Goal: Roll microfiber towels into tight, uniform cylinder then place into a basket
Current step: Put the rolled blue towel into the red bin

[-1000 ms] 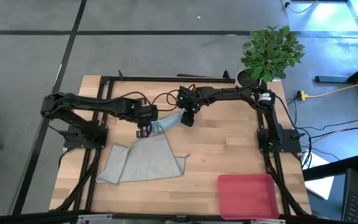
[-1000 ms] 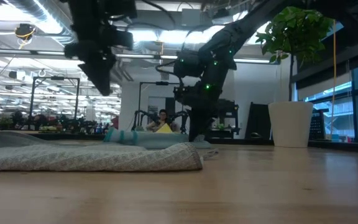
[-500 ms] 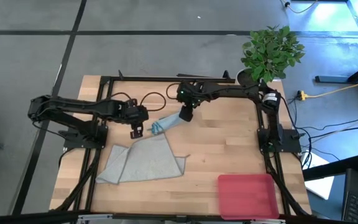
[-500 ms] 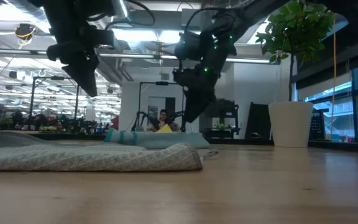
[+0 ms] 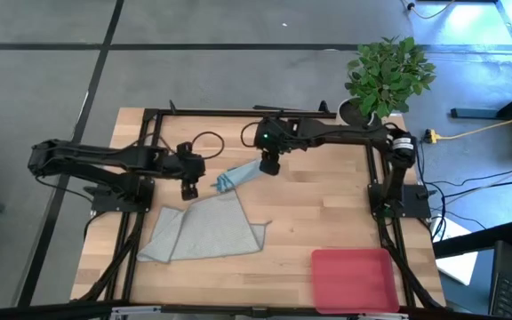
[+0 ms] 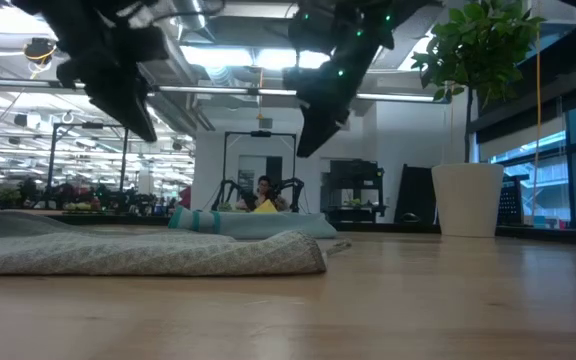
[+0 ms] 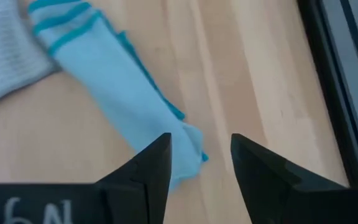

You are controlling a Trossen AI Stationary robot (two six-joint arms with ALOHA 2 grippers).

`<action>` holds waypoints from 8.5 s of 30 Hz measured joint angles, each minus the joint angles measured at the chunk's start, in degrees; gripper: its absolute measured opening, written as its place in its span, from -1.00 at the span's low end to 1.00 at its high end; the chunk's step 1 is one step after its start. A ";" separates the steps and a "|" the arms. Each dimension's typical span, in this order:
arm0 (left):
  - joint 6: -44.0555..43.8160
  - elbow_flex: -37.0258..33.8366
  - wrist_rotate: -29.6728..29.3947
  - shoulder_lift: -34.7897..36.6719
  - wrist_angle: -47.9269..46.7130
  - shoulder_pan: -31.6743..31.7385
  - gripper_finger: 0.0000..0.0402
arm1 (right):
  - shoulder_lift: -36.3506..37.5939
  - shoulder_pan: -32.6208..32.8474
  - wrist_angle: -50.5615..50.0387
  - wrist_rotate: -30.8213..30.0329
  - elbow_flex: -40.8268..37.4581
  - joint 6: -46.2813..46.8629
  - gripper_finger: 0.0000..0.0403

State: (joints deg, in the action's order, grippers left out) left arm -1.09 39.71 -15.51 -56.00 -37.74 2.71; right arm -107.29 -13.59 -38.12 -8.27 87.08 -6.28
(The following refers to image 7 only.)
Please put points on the grey waffle microfiber towel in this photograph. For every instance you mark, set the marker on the grey waffle microfiber towel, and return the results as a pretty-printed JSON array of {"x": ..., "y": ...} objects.
[{"x": 5, "y": 46}]

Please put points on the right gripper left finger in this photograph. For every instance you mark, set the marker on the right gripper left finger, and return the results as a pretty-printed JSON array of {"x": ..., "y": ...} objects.
[{"x": 73, "y": 202}]

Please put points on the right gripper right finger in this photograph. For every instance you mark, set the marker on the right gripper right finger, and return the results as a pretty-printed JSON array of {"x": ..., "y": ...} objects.
[{"x": 284, "y": 199}]

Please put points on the light blue teal-trimmed microfiber towel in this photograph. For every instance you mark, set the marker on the light blue teal-trimmed microfiber towel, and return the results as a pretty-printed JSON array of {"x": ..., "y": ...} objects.
[{"x": 120, "y": 87}]

